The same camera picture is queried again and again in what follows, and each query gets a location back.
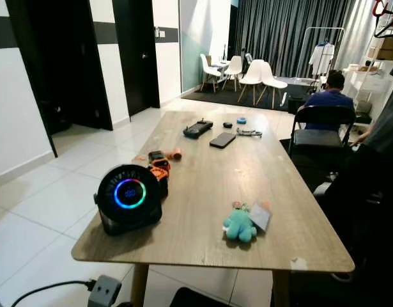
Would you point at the white shell chair, wooden legs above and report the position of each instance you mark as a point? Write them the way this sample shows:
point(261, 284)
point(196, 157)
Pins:
point(234, 65)
point(208, 66)
point(271, 77)
point(251, 73)

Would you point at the small blue round disc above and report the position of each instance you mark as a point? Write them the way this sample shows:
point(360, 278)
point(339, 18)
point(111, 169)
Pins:
point(241, 119)

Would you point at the red and black frame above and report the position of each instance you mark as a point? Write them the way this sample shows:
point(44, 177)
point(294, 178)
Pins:
point(388, 13)

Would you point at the person in black clothes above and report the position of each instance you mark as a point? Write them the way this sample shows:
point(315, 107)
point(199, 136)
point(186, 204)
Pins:
point(369, 204)

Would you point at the grey card tag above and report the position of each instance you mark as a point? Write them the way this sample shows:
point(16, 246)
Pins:
point(260, 217)

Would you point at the black folding chair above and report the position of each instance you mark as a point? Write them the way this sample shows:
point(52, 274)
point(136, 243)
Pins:
point(321, 139)

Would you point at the small orange cylinder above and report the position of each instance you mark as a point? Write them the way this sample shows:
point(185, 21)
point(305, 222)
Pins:
point(176, 153)

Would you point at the black handheld controller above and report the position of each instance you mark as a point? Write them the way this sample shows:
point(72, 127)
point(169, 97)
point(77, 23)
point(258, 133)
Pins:
point(197, 128)

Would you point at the silver key bunch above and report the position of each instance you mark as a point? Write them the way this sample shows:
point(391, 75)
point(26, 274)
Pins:
point(248, 132)

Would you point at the white ladder shelf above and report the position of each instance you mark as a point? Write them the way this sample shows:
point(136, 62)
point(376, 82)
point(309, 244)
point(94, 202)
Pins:
point(372, 80)

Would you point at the orange and black tool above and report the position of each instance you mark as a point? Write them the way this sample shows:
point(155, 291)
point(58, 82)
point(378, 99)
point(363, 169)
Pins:
point(159, 162)

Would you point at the white hanging shirt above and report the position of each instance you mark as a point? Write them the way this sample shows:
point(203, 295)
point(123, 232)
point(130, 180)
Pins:
point(321, 59)

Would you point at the white clothes rack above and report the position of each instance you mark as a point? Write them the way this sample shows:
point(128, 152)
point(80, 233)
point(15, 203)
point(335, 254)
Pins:
point(342, 46)

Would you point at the dark grey curtain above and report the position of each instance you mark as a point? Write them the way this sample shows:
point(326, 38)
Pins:
point(279, 32)

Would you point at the black flat phone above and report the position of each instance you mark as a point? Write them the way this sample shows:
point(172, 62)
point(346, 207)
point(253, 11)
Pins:
point(222, 140)

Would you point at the brown cardboard box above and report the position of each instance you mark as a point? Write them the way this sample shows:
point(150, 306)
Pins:
point(389, 48)

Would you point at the black floor rug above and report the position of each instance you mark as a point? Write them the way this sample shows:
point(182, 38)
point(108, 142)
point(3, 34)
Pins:
point(215, 97)

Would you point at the white tape scrap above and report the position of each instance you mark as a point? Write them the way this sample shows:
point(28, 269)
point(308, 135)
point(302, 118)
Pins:
point(299, 263)

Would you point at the light wooden table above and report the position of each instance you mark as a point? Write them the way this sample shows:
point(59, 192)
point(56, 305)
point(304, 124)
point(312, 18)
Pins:
point(212, 192)

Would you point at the black room door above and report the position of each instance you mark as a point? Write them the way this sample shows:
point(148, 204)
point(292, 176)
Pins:
point(62, 64)
point(135, 57)

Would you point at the person in blue shirt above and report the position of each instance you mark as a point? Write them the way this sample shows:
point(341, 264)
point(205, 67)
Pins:
point(329, 98)

